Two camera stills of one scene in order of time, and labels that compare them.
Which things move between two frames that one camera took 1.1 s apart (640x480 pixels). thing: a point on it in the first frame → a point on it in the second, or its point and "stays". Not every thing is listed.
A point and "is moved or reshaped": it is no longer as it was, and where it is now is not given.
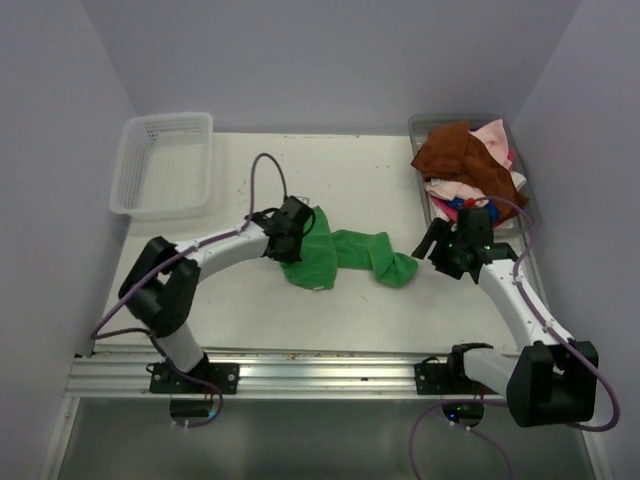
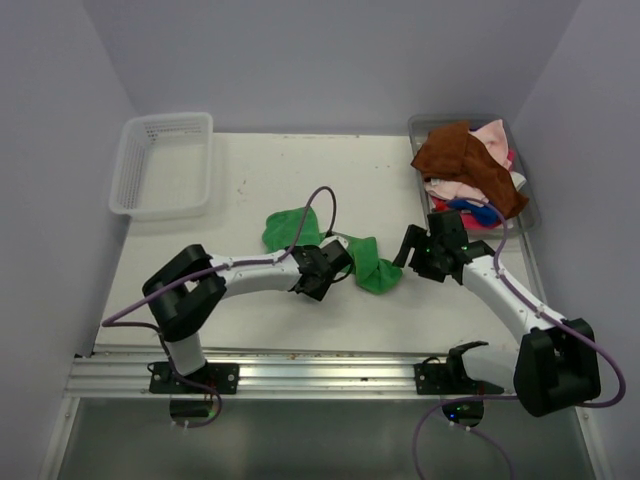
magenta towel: [449, 210] stays
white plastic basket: [162, 166] stays
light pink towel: [494, 135] stays
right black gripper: [435, 229] → [413, 235]
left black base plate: [225, 377] stays
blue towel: [459, 203] stays
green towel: [325, 250] is moved or reshaped
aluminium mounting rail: [272, 372] stays
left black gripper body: [293, 251] → [319, 291]
